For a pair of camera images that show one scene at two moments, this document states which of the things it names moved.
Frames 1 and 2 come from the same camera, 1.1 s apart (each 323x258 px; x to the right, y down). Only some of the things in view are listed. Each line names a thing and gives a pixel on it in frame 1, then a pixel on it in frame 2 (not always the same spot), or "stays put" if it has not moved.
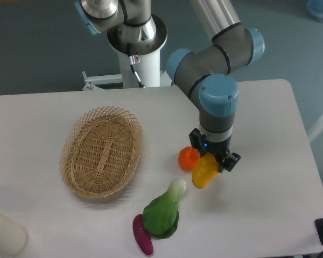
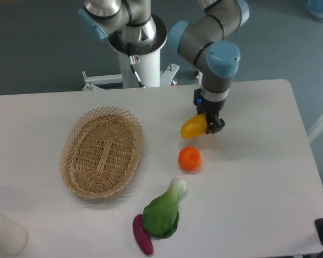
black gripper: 220,149 -> 211,108
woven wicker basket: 100,151 stays put
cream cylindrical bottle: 6,237 stays put
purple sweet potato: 143,237 stays put
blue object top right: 322,10 stays put
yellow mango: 205,170 -> 196,126
